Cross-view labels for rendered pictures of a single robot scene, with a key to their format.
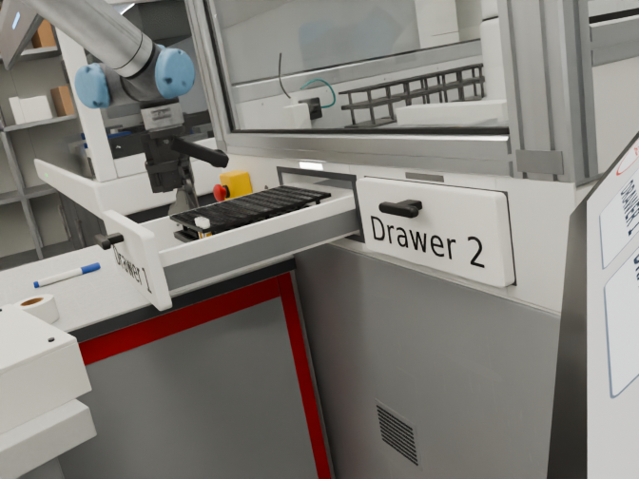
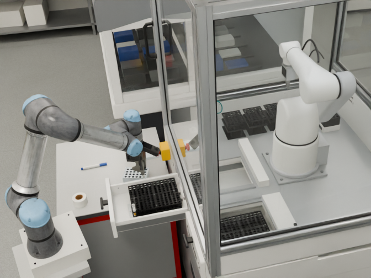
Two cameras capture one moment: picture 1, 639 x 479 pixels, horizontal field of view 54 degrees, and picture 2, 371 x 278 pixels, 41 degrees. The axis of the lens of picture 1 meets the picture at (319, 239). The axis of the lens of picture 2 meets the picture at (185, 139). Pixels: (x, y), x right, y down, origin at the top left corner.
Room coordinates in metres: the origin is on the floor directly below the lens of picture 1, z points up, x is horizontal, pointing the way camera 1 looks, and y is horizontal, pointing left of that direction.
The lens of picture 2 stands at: (-0.53, -0.55, 2.47)
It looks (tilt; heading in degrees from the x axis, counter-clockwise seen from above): 37 degrees down; 17
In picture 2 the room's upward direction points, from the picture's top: 5 degrees counter-clockwise
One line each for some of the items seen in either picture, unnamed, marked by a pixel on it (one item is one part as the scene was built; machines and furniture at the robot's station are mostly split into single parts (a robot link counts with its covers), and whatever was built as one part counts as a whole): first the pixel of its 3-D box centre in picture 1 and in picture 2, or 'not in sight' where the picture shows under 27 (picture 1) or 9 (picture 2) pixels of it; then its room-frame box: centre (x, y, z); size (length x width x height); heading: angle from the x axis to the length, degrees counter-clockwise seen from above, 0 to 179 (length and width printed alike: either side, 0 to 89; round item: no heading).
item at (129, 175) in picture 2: not in sight; (136, 175); (1.27, 0.29, 0.78); 0.12 x 0.08 x 0.04; 99
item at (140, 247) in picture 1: (133, 254); (111, 206); (0.94, 0.29, 0.87); 0.29 x 0.02 x 0.11; 26
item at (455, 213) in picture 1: (424, 225); (195, 244); (0.80, -0.14, 0.87); 0.29 x 0.02 x 0.11; 26
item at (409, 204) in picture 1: (405, 207); (188, 240); (0.79, -0.12, 0.91); 0.07 x 0.04 x 0.01; 26
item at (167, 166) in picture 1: (169, 160); (135, 148); (1.24, 0.26, 0.98); 0.09 x 0.08 x 0.12; 98
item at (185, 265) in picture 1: (257, 224); (157, 199); (1.03, 0.10, 0.86); 0.40 x 0.26 x 0.06; 116
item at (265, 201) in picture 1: (251, 222); (154, 199); (1.03, 0.11, 0.87); 0.22 x 0.18 x 0.06; 116
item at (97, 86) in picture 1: (116, 83); (116, 133); (1.15, 0.30, 1.13); 0.11 x 0.11 x 0.08; 53
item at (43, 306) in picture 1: (35, 312); (79, 199); (1.04, 0.51, 0.78); 0.07 x 0.07 x 0.04
